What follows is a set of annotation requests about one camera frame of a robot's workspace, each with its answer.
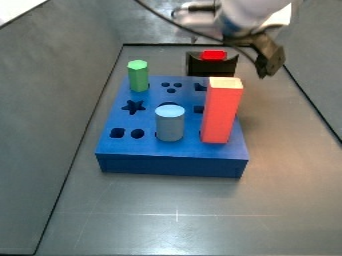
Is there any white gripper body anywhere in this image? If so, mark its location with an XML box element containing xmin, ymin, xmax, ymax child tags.
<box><xmin>171</xmin><ymin>0</ymin><xmax>304</xmax><ymax>38</ymax></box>

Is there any red square-circle forked object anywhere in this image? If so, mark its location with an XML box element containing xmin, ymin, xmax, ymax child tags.
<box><xmin>200</xmin><ymin>50</ymin><xmax>227</xmax><ymax>61</ymax></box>

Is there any black curved regrasp stand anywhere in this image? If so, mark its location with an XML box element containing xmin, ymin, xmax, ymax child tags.
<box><xmin>185</xmin><ymin>50</ymin><xmax>239</xmax><ymax>77</ymax></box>

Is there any tall red square peg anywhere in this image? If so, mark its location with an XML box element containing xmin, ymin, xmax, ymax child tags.
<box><xmin>200</xmin><ymin>77</ymin><xmax>243</xmax><ymax>144</ymax></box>

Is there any blue foam fixture block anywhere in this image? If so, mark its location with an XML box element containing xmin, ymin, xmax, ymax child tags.
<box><xmin>94</xmin><ymin>76</ymin><xmax>248</xmax><ymax>178</ymax></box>

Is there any green hexagonal peg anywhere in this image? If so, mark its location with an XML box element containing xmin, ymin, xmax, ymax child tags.
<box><xmin>127</xmin><ymin>60</ymin><xmax>148</xmax><ymax>92</ymax></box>

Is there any grey-blue cylinder peg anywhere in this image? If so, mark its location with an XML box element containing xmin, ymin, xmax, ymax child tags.
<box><xmin>155</xmin><ymin>104</ymin><xmax>185</xmax><ymax>142</ymax></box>

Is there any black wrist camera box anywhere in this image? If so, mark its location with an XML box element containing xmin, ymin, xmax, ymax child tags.
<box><xmin>253</xmin><ymin>33</ymin><xmax>286</xmax><ymax>79</ymax></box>

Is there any black cable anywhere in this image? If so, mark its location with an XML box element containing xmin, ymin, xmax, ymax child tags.
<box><xmin>132</xmin><ymin>0</ymin><xmax>268</xmax><ymax>68</ymax></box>

